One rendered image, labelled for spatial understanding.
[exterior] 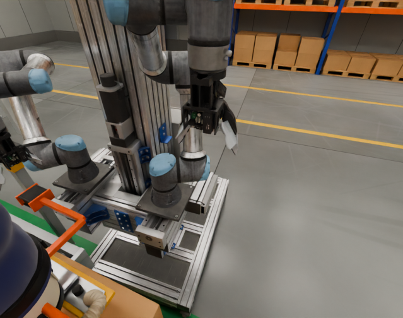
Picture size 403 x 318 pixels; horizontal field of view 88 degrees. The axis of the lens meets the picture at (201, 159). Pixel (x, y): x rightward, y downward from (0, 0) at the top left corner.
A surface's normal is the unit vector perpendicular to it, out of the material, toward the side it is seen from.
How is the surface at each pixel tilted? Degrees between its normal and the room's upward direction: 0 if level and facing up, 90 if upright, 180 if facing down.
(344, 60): 90
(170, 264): 0
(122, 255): 0
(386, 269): 0
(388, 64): 90
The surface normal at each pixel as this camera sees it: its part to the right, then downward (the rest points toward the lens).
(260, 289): 0.02, -0.78
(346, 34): -0.31, 0.58
